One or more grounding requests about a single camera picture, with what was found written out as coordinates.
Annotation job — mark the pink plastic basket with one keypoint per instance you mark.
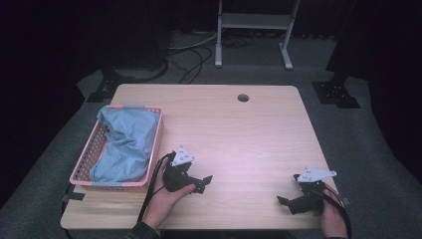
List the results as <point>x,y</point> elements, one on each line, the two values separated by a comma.
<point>87,158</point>

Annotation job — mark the white metal stand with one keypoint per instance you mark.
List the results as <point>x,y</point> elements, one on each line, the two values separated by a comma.
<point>253,20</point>

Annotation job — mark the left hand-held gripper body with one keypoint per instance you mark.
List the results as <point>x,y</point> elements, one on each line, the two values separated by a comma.
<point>177,177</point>

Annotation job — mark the light blue cloth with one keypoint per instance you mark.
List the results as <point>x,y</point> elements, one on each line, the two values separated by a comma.
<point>127,146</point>

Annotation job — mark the person's left hand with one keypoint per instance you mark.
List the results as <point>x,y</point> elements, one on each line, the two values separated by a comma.
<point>162,202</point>

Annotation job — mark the black tape strip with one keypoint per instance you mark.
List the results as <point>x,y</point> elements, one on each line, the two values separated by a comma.
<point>73,196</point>

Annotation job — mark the black stand base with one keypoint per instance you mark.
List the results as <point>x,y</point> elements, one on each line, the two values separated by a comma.
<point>335,94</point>
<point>107,87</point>

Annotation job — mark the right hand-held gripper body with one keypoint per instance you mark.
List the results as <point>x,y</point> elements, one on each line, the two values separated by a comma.
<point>308,200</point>

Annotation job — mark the person's right hand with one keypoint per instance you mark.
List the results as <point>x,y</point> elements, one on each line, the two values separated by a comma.
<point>331,222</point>

